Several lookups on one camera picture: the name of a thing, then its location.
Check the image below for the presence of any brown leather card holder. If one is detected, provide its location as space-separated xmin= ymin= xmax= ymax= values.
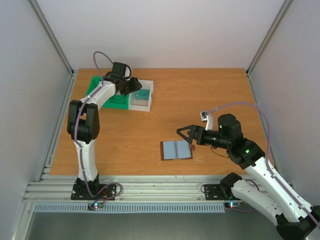
xmin=160 ymin=140 xmax=193 ymax=161

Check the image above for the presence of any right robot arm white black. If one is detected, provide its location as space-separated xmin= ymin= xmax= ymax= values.
xmin=176 ymin=112 xmax=320 ymax=240

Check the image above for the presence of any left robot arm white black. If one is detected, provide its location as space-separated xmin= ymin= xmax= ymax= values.
xmin=67 ymin=62 xmax=142 ymax=208

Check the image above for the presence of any green two-compartment bin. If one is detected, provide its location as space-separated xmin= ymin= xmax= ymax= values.
xmin=86 ymin=76 xmax=129 ymax=110

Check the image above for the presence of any white plastic bin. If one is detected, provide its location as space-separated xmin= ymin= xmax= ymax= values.
xmin=128 ymin=79 xmax=154 ymax=112

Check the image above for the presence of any right controller board with LEDs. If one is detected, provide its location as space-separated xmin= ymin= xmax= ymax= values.
xmin=224 ymin=201 xmax=245 ymax=209

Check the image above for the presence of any controller board with leds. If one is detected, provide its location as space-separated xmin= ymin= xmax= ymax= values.
xmin=224 ymin=201 xmax=245 ymax=209
xmin=87 ymin=202 xmax=104 ymax=211

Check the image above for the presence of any left controller board with LEDs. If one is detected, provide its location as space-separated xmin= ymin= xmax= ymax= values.
xmin=87 ymin=202 xmax=104 ymax=211

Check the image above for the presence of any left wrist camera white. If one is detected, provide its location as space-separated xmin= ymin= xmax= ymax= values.
xmin=124 ymin=65 xmax=132 ymax=79

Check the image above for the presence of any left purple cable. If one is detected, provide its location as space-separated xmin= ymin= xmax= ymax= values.
xmin=73 ymin=51 xmax=123 ymax=201

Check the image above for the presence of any purple cable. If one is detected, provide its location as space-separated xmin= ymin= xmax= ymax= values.
xmin=207 ymin=101 xmax=320 ymax=230
xmin=73 ymin=51 xmax=123 ymax=201

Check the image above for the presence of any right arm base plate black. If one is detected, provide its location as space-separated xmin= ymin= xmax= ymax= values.
xmin=200 ymin=184 xmax=241 ymax=201

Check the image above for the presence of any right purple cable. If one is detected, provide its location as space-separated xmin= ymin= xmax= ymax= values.
xmin=207 ymin=101 xmax=320 ymax=230

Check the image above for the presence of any left aluminium corner post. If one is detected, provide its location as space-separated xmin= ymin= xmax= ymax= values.
xmin=26 ymin=0 xmax=76 ymax=76

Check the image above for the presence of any aluminium corner post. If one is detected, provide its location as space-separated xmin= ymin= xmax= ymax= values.
xmin=245 ymin=0 xmax=295 ymax=76
xmin=26 ymin=0 xmax=76 ymax=76

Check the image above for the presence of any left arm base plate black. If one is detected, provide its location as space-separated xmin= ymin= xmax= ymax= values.
xmin=70 ymin=184 xmax=118 ymax=201

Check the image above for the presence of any aluminium rail frame front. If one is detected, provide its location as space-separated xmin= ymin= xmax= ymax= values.
xmin=22 ymin=174 xmax=225 ymax=203

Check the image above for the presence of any grey slotted cable duct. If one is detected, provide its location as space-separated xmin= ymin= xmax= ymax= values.
xmin=34 ymin=202 xmax=225 ymax=214

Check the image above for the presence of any right aluminium corner post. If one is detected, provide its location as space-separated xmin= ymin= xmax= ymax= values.
xmin=245 ymin=0 xmax=295 ymax=76

